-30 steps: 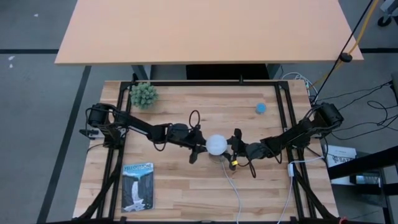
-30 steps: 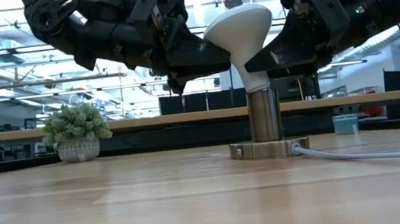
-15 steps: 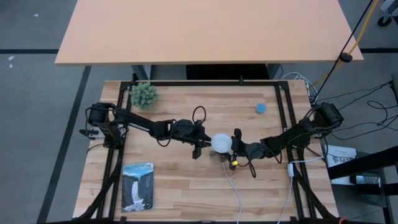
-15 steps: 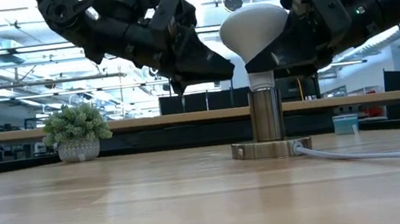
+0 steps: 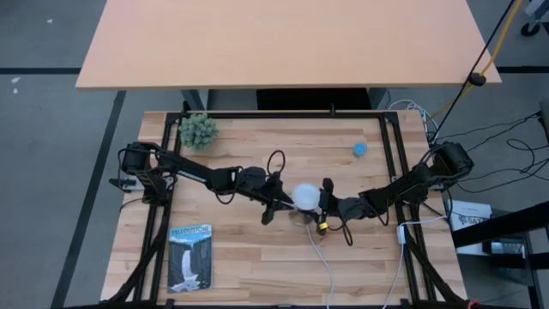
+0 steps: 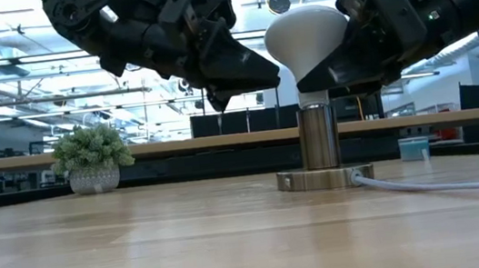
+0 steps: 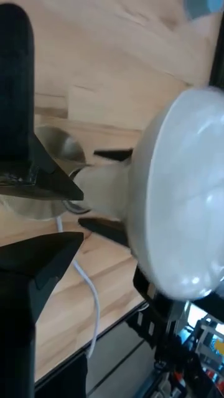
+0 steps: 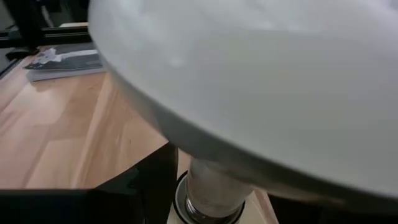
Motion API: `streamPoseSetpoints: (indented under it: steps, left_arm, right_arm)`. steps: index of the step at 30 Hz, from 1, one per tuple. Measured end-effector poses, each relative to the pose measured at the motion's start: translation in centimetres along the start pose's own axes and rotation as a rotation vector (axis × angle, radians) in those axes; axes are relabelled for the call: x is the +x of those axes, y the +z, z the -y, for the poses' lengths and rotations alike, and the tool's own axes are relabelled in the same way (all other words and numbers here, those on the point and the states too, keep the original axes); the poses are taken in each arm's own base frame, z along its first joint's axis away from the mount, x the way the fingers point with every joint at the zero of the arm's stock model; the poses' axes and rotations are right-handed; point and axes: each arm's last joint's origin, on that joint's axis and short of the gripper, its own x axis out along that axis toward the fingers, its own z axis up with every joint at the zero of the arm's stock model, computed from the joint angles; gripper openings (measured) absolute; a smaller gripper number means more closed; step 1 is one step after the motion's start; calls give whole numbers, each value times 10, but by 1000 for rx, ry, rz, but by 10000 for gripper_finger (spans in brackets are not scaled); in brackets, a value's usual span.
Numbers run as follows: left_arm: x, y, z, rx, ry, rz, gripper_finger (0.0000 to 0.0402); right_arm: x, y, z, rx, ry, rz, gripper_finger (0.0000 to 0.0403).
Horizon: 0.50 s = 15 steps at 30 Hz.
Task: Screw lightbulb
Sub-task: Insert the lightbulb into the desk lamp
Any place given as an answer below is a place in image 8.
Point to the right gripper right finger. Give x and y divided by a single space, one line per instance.
342 217

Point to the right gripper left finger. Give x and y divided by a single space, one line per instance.
77 208

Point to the brass lamp socket base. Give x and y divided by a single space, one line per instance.
214 189

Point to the white flood lightbulb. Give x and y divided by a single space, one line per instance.
248 77

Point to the Yellowstone waterfall book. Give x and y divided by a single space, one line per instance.
65 62

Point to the black aluminium table frame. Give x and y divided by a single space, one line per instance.
62 34

